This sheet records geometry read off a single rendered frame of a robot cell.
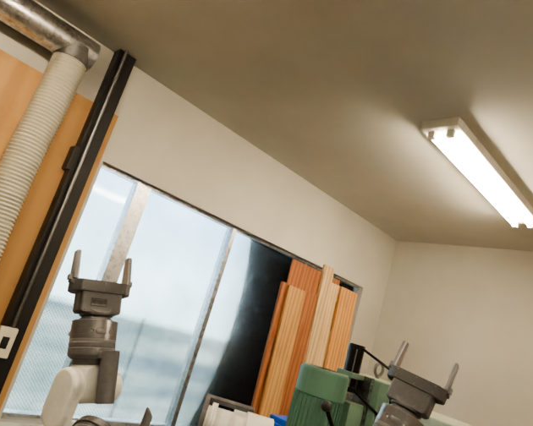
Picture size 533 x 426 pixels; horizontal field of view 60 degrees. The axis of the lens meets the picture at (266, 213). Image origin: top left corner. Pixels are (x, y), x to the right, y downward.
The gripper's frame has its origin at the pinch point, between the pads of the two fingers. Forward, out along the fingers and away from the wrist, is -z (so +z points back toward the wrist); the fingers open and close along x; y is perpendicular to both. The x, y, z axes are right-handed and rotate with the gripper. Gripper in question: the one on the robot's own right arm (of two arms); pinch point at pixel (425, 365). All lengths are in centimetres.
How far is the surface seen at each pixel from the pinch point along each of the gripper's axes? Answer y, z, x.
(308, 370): 51, 6, 45
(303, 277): 184, -69, 143
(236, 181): 100, -85, 174
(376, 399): 72, 0, 27
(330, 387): 53, 7, 37
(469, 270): 266, -155, 60
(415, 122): 63, -122, 63
